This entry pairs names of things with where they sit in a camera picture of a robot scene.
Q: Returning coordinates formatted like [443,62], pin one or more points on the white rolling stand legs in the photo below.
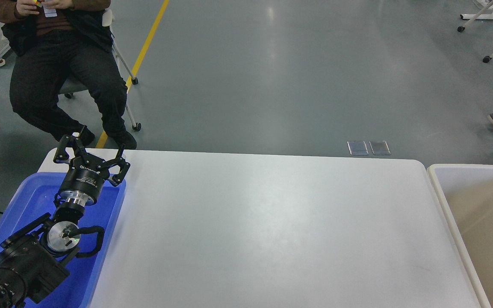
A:
[485,13]

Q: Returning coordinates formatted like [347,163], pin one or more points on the right floor outlet plate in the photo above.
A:
[380,148]

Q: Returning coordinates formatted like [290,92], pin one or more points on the blue plastic bin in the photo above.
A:
[34,198]

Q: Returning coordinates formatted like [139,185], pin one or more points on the seated person in black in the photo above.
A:
[52,42]

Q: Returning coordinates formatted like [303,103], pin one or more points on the white plastic bin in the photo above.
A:
[465,193]

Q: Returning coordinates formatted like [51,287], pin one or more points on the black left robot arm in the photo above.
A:
[33,260]

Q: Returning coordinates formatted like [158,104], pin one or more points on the left floor outlet plate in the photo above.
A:
[357,148]

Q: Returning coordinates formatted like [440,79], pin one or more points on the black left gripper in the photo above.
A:
[84,177]

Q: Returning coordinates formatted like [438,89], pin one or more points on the floor outlet plate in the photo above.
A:
[380,148]
[357,148]

